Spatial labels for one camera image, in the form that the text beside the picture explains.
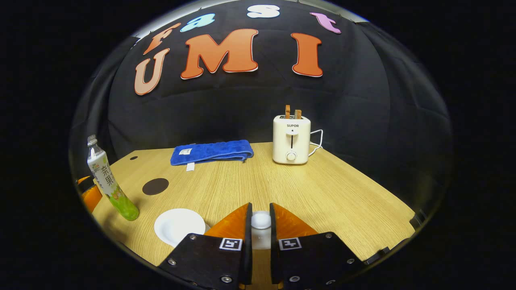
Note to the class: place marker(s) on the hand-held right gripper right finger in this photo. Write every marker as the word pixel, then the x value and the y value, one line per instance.
pixel 275 245

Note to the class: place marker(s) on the black table edge bracket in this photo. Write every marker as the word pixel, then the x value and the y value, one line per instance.
pixel 377 256
pixel 419 219

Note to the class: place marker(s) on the dark round coaster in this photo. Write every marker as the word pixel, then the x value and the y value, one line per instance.
pixel 155 186

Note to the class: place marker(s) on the brown toast slice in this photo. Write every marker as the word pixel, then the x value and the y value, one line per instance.
pixel 287 111
pixel 298 114

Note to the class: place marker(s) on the blue folded towel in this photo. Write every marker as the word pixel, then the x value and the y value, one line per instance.
pixel 213 151

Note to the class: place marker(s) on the clear green water bottle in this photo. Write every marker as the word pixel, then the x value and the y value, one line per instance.
pixel 107 181

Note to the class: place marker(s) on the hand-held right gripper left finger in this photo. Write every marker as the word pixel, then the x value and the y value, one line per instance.
pixel 246 245

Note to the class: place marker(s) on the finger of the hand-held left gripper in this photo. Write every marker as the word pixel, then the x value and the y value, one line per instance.
pixel 83 179
pixel 92 198

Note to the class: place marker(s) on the white teacup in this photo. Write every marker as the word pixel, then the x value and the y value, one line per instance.
pixel 179 226

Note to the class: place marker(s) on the cream white toaster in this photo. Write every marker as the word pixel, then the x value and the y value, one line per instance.
pixel 291 141

